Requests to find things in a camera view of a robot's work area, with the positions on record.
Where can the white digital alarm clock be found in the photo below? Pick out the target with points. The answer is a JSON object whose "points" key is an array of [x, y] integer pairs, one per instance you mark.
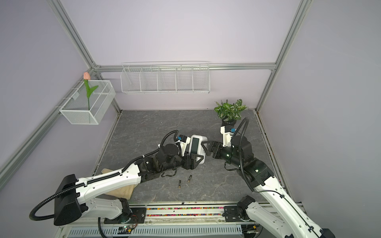
{"points": [[195, 145]]}

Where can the white mesh wall basket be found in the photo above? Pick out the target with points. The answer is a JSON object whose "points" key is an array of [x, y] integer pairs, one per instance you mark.
{"points": [[75, 108]]}

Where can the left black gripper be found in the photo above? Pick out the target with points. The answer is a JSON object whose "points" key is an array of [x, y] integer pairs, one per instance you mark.
{"points": [[192, 165]]}

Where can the white wire wall shelf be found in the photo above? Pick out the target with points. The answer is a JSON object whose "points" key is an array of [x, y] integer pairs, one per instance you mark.
{"points": [[160, 77]]}

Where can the beige work glove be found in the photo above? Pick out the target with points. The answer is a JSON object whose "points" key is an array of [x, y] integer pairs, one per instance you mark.
{"points": [[125, 192]]}

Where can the green potted plant black pot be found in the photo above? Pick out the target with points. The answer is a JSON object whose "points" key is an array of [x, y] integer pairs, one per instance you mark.
{"points": [[230, 113]]}

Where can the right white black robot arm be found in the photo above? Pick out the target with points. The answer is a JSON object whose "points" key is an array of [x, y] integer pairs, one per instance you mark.
{"points": [[292, 222]]}

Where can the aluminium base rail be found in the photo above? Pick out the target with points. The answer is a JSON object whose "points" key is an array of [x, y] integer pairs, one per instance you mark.
{"points": [[190, 212]]}

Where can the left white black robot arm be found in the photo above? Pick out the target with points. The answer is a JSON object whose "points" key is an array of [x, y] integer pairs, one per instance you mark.
{"points": [[79, 197]]}

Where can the pink artificial tulip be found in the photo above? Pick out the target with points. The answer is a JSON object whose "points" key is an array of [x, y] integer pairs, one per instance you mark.
{"points": [[89, 89]]}

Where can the white vented cable duct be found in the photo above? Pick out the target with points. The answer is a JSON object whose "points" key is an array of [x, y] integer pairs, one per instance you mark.
{"points": [[172, 231]]}

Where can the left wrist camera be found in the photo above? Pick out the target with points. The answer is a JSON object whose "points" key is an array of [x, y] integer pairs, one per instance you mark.
{"points": [[182, 141]]}

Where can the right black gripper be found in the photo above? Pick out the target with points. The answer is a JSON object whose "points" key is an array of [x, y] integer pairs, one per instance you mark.
{"points": [[217, 145]]}

